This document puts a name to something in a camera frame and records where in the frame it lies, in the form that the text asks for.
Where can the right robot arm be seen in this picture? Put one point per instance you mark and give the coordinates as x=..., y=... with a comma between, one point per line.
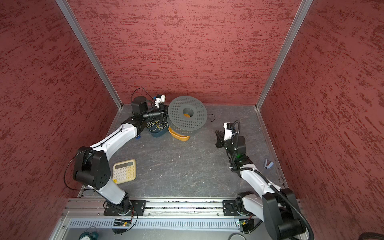
x=276, y=207

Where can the right corner aluminium post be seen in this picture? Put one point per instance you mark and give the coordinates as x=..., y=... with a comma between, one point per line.
x=290, y=37

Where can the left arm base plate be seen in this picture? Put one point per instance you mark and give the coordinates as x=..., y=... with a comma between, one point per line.
x=135, y=207

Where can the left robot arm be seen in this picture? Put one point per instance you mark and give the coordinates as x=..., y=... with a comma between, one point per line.
x=91, y=166

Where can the teal object below rail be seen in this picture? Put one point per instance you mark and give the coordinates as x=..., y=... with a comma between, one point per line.
x=90, y=234

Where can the teal plastic bin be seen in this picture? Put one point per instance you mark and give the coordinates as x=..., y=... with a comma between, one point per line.
x=157, y=128

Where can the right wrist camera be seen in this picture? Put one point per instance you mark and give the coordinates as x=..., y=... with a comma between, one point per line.
x=228, y=131

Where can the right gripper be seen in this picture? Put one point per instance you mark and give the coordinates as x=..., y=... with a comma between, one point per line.
x=220, y=140

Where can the yellow plastic bin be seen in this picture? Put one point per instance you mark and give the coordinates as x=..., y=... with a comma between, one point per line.
x=178, y=136

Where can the corner aluminium post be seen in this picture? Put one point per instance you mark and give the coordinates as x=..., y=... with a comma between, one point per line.
x=290, y=37
x=79, y=33

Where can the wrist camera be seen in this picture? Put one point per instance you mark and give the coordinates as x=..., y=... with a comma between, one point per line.
x=228, y=131
x=159, y=99

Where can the left corner aluminium post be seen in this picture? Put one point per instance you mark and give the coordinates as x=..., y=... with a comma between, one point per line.
x=79, y=33

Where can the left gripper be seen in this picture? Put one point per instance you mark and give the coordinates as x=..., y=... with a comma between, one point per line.
x=164, y=112

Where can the grey perforated cable spool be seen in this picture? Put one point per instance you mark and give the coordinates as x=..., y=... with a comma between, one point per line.
x=187, y=115

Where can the yellow calculator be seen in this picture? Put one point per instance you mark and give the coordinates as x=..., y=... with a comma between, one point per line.
x=124, y=172

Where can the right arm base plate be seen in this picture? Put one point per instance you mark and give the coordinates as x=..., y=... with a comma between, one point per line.
x=232, y=209

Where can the aluminium front rail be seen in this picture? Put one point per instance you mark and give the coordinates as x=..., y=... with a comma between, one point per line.
x=92, y=207

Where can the small blue grey clip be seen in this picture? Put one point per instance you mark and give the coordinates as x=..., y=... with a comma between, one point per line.
x=268, y=164

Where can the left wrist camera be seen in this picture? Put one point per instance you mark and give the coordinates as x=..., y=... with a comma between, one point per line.
x=159, y=99

